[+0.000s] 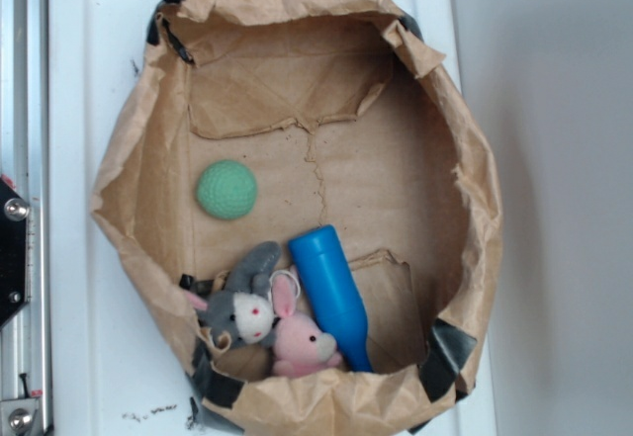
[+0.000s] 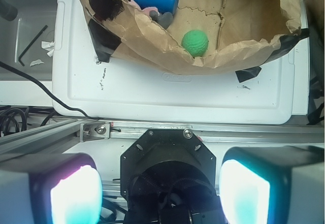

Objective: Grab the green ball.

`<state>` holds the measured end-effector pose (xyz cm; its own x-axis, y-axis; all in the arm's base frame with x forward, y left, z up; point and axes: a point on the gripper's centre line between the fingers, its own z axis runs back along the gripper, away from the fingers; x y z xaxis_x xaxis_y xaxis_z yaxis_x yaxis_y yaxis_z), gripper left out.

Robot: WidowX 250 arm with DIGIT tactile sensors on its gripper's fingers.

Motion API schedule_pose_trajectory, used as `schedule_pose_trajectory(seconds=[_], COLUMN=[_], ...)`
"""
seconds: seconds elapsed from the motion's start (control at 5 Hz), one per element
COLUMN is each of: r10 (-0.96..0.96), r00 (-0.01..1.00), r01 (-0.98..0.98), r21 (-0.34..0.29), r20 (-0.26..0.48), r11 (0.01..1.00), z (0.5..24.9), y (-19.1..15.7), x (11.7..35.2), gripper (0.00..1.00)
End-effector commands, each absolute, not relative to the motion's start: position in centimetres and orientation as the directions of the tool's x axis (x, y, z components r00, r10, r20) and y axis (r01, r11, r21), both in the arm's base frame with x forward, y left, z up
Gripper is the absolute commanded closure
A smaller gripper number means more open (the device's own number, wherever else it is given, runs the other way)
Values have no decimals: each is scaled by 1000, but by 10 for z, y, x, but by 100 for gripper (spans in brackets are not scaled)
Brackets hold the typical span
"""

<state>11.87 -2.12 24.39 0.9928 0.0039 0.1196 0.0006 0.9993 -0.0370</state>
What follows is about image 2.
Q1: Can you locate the black hex key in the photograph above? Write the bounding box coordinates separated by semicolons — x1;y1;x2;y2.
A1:
18;25;48;67

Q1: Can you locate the black cable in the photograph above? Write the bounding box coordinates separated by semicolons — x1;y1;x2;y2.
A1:
0;60;99;120

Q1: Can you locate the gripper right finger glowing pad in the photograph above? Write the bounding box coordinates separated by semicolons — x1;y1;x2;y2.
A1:
218;146;324;223

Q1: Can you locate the grey plastic tray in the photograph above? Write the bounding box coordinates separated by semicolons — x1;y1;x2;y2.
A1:
1;0;57;81

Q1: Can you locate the brown paper bag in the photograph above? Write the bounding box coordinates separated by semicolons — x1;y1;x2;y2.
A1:
79;0;303;75

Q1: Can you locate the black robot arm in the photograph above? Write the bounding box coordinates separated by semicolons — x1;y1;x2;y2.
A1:
1;145;324;223

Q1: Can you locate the black octagonal mounting plate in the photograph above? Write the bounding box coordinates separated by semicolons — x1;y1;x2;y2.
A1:
120;129;216;199

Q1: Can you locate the white plastic bin lid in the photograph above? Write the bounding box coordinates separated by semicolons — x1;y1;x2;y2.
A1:
52;0;295;124

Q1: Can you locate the green textured ball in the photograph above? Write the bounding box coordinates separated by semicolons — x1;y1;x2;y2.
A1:
181;29;209;57

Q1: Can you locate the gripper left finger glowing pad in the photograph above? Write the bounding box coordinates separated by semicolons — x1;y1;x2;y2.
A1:
1;153;103;223

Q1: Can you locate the grey plush bunny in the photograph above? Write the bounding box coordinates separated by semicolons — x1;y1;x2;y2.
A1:
149;10;174;29

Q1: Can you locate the aluminium extrusion frame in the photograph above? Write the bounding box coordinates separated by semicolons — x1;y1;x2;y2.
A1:
1;118;324;155

